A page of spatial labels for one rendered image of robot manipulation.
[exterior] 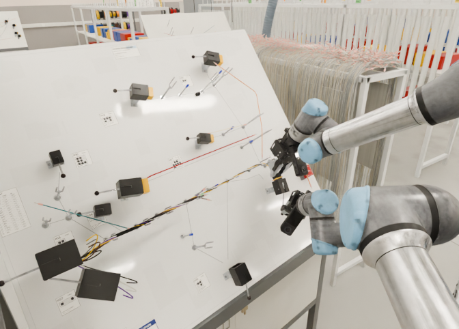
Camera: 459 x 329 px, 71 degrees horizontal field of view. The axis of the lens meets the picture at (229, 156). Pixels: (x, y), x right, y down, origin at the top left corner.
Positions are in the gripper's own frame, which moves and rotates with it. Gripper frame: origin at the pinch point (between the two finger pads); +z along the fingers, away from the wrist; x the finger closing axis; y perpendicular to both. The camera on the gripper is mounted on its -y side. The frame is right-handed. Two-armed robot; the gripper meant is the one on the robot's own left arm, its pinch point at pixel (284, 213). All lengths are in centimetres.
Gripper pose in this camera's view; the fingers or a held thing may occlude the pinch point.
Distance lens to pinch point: 133.0
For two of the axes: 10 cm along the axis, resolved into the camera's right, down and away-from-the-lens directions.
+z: -1.8, 2.3, 9.6
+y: 4.6, -8.4, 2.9
